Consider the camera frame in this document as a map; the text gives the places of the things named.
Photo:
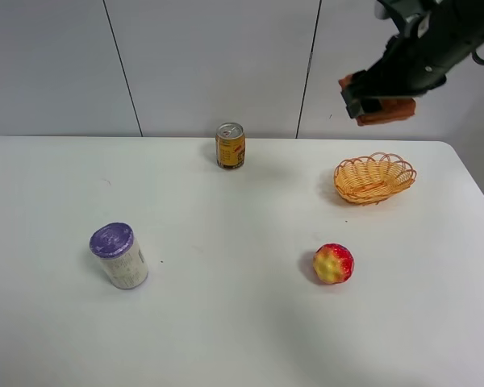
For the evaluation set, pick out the red yellow apple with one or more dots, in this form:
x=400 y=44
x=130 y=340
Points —
x=333 y=263

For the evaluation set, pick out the white can purple lid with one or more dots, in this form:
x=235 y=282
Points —
x=119 y=253

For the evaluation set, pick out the gold drink can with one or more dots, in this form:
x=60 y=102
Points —
x=230 y=146

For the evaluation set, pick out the woven yellow basket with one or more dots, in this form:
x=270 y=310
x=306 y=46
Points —
x=372 y=179

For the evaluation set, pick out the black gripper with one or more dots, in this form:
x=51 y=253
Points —
x=430 y=41

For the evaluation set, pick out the orange waffle bread piece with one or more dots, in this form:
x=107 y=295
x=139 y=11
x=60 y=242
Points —
x=393 y=109

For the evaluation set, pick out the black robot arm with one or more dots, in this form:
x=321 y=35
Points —
x=432 y=37

